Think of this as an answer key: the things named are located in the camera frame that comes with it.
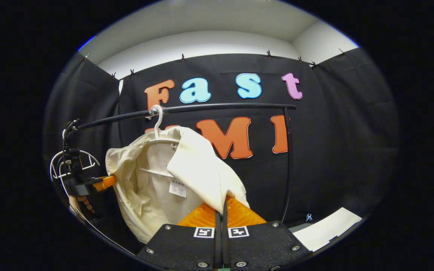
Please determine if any white cabinet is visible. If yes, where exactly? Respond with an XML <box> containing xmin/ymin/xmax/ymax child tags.
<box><xmin>292</xmin><ymin>207</ymin><xmax>363</xmax><ymax>252</ymax></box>

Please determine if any black clothes rack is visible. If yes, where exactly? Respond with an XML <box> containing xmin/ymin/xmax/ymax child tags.
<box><xmin>75</xmin><ymin>103</ymin><xmax>297</xmax><ymax>222</ymax></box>

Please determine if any black backdrop cloth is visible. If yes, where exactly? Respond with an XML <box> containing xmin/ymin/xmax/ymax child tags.
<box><xmin>43</xmin><ymin>47</ymin><xmax>400</xmax><ymax>256</ymax></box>

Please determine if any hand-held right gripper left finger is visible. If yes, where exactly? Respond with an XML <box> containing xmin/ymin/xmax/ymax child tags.
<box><xmin>136</xmin><ymin>201</ymin><xmax>222</xmax><ymax>270</ymax></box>

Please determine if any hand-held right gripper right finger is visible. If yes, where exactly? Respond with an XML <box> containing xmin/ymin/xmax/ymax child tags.
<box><xmin>222</xmin><ymin>196</ymin><xmax>312</xmax><ymax>271</ymax></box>

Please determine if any white plastic hanger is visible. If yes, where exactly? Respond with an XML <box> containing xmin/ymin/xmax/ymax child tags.
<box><xmin>139</xmin><ymin>105</ymin><xmax>182</xmax><ymax>178</ymax></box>

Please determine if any row of backdrop clips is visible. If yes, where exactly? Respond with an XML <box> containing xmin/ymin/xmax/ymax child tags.
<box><xmin>83</xmin><ymin>48</ymin><xmax>347</xmax><ymax>79</ymax></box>

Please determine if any cream shirt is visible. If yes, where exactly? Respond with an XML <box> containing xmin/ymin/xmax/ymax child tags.
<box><xmin>105</xmin><ymin>126</ymin><xmax>250</xmax><ymax>244</ymax></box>

